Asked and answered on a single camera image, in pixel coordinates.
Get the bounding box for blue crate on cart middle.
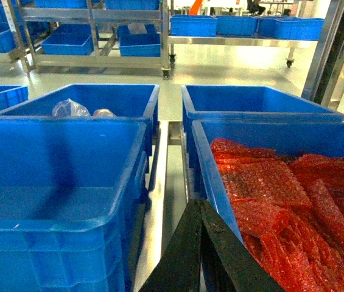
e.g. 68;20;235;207
216;16;258;37

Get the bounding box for neighbouring blue plastic crate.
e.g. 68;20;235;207
192;120;344;240

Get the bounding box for steel shelf post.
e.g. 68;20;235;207
301;1;344;110

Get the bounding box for blue crate with plastic bags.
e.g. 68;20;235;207
0;84;160;156

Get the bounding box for steel shelf rail between crates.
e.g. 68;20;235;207
132;120;186;291

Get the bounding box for blue crate on cart left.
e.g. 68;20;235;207
170;15;217;37

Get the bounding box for blue crate on rack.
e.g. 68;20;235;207
116;23;161;57
41;24;94;55

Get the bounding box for steel wheeled cart right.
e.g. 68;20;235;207
167;0;318;68

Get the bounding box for blue crate on cart right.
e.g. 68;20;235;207
257;16;325;41

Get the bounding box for clear plastic bag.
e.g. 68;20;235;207
52;99;90;118

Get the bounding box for blue crate on cart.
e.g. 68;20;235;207
257;16;325;41
216;16;258;37
170;15;217;37

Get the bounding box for steel wheeled rack left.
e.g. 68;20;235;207
2;1;171;80

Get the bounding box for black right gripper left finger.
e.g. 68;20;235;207
140;200;202;291

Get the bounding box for red bubble wrap sheets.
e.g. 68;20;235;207
211;138;344;291

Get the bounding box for blue crate on rack left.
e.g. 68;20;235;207
41;24;94;55

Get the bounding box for blue crate on rack right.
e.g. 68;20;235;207
116;23;161;57

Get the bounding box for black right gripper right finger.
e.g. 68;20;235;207
200;200;284;291

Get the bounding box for empty blue crate far right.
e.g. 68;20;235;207
181;85;344;145

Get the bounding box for large blue plastic crate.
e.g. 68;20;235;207
0;120;148;291

